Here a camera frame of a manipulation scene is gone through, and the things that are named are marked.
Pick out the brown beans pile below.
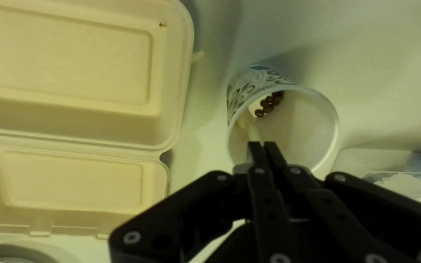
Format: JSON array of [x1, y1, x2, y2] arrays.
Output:
[[253, 91, 287, 118]]

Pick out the clear plastic bin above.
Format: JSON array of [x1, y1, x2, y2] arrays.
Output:
[[336, 148, 421, 200]]

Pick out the white plastic spoon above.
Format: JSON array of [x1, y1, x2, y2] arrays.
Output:
[[236, 94, 272, 146]]

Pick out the beige clamshell takeout box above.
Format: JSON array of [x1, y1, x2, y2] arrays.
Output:
[[0, 0, 206, 241]]

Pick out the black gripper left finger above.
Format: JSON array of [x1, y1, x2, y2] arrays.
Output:
[[108, 140, 297, 263]]

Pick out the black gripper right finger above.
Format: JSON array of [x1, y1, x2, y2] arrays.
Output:
[[263, 140, 421, 263]]

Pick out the patterned white paper cup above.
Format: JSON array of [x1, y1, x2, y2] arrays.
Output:
[[224, 63, 342, 180]]

